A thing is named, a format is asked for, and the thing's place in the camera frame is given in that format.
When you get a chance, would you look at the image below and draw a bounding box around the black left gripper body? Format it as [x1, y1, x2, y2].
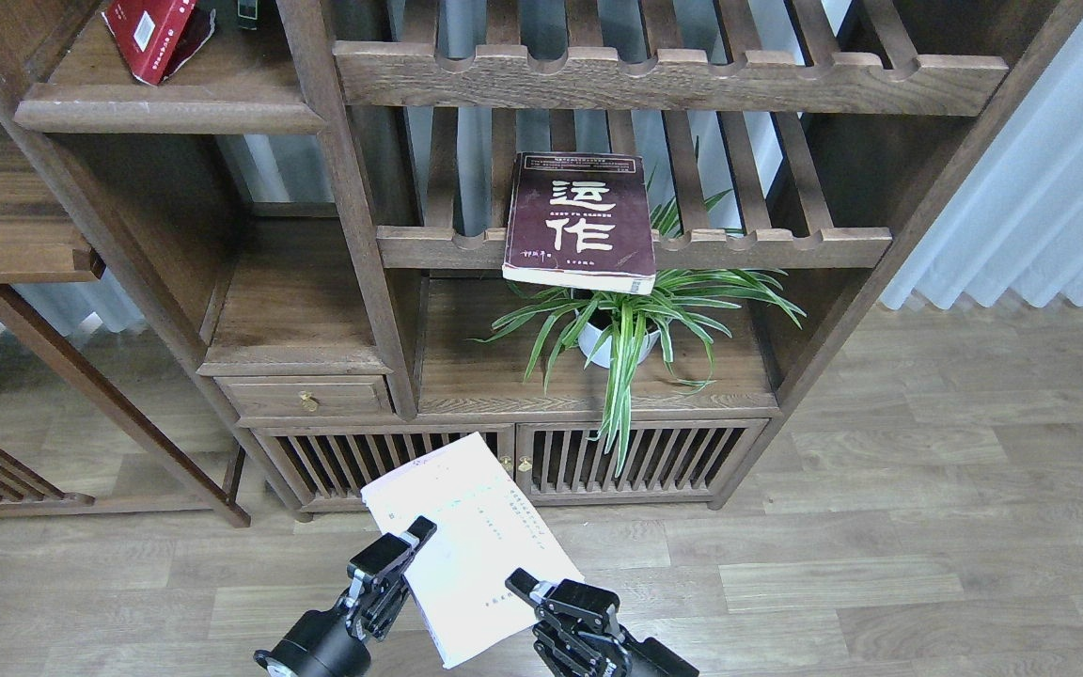
[255, 532, 416, 676]

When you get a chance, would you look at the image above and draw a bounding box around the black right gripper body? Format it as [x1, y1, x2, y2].
[530, 580, 699, 676]

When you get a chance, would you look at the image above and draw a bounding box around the white book top shelf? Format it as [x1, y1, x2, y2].
[361, 433, 584, 669]

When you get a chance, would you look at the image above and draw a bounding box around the dark maroon book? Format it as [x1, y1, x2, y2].
[503, 151, 656, 295]

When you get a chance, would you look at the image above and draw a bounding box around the red paperback book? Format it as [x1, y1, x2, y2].
[102, 1, 216, 86]

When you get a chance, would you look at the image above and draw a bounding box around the small dark object top shelf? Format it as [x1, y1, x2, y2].
[236, 0, 259, 31]

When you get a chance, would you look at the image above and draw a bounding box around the brass drawer knob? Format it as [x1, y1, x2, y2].
[298, 391, 319, 413]

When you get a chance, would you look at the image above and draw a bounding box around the white plant pot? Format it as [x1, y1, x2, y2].
[577, 311, 658, 369]

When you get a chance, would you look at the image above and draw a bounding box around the green spider plant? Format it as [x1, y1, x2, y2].
[471, 165, 808, 478]

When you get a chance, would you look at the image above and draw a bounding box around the dark wooden bookshelf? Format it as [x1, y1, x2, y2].
[0, 1, 1083, 515]

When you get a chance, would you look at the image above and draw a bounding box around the white sheer curtain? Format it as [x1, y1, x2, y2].
[880, 21, 1083, 309]

